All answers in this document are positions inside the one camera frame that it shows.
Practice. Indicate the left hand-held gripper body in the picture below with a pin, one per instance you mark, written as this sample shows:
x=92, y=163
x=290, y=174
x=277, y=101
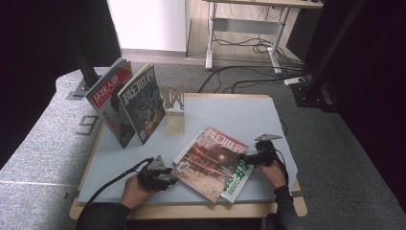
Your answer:
x=154, y=177

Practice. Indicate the light grey table mat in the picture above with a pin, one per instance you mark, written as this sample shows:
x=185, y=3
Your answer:
x=230, y=111

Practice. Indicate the black metal stand with base plate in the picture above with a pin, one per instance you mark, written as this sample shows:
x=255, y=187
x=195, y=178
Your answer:
x=86, y=73

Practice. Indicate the white power strip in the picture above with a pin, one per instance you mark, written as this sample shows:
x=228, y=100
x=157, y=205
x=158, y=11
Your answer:
x=294, y=80

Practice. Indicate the wooden table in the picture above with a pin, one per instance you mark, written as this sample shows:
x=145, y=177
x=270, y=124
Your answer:
x=175, y=211

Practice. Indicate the dark blue magazine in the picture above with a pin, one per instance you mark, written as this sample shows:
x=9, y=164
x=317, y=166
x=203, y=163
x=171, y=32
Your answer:
x=143, y=102

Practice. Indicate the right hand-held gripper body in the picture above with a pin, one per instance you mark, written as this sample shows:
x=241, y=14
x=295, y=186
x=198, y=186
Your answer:
x=266, y=153

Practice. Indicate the white desk frame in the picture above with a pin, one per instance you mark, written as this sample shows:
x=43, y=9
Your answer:
x=245, y=27

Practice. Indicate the black curtain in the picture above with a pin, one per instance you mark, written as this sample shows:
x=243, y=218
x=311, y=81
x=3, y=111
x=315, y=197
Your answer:
x=376, y=80
x=48, y=48

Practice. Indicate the grey table bracket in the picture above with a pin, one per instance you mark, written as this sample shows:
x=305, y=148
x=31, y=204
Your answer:
x=300, y=194
x=72, y=195

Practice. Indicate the red brown magazine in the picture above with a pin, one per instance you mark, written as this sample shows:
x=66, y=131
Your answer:
x=210, y=163

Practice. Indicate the portrait magazine with red band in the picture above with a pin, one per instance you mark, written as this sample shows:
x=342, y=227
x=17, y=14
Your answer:
x=107, y=96

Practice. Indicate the person's left hand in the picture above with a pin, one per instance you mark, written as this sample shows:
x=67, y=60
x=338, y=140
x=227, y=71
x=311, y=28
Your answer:
x=134, y=191

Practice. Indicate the beige expandable book rack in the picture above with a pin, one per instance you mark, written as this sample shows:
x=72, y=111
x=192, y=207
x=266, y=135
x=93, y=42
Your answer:
x=174, y=99

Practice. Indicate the person's right hand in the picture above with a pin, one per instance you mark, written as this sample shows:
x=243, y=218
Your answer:
x=274, y=175

